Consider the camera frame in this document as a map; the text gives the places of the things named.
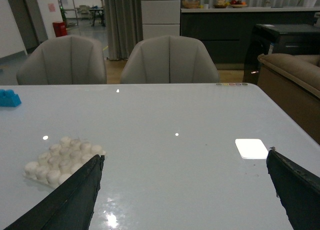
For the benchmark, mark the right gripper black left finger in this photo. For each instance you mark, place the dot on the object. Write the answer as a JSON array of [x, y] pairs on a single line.
[[69, 206]]

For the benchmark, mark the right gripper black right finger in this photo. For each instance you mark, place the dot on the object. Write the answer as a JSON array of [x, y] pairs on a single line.
[[298, 190]]

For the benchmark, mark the blue toy block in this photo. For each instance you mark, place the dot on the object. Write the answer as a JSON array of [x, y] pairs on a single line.
[[8, 98]]

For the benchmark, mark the brown sofa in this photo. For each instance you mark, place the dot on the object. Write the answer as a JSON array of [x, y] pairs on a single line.
[[293, 82]]

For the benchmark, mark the left grey armchair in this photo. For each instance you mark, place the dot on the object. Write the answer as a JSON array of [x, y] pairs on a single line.
[[67, 60]]

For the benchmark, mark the grey armchair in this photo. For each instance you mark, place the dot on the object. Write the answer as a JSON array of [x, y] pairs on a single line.
[[67, 60], [169, 59]]

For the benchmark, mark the dark kitchen counter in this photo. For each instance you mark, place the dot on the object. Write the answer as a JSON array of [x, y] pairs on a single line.
[[226, 33]]

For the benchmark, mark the right grey armchair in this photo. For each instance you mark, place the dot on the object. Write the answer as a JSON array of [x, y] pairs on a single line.
[[169, 59]]

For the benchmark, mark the red bin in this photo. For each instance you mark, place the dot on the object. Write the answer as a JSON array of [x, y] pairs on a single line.
[[59, 29]]

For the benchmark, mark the fruit bowl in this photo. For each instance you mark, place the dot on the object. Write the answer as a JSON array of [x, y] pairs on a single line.
[[237, 4]]

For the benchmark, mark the background work table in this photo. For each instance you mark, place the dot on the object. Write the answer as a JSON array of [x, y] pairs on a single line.
[[97, 13]]

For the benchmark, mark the grey curtain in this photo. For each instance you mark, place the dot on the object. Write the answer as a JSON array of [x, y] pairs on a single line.
[[123, 20]]

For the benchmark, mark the white drawer cabinet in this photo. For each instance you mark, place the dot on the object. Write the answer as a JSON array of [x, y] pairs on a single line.
[[160, 18]]

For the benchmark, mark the wicker basket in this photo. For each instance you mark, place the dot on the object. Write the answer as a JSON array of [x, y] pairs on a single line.
[[190, 4]]

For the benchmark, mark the white studded base plate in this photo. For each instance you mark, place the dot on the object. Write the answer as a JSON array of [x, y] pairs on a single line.
[[54, 166]]

